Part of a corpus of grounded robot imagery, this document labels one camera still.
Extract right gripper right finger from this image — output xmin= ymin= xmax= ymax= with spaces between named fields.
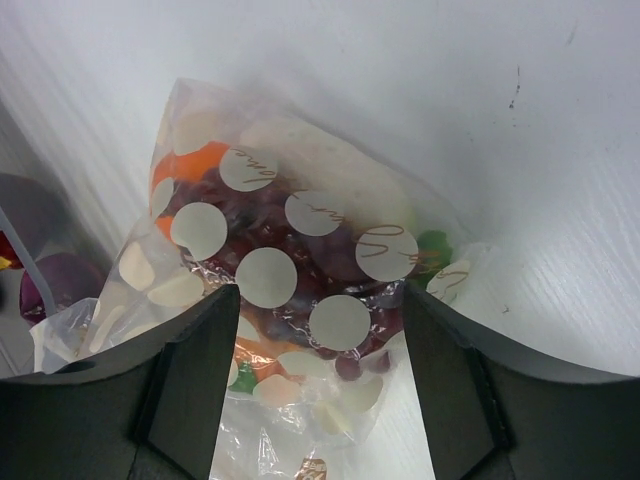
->
xmin=402 ymin=286 xmax=639 ymax=479

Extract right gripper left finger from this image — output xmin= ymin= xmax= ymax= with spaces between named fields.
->
xmin=1 ymin=286 xmax=240 ymax=479

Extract fake purple onion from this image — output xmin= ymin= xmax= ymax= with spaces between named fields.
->
xmin=19 ymin=252 xmax=106 ymax=324

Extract clear zip top bag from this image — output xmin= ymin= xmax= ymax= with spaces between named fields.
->
xmin=30 ymin=79 xmax=484 ymax=479

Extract fake green leaf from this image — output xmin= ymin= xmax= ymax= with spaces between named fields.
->
xmin=417 ymin=230 xmax=453 ymax=268

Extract fake purple grapes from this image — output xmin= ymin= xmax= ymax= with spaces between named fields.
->
xmin=170 ymin=168 xmax=404 ymax=391

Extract fake orange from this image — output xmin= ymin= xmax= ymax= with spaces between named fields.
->
xmin=150 ymin=141 xmax=230 ymax=240

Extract fake white radish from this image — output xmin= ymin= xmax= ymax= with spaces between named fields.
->
xmin=240 ymin=116 xmax=418 ymax=234

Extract grey transparent plastic container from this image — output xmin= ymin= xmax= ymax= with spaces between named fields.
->
xmin=1 ymin=105 xmax=60 ymax=378

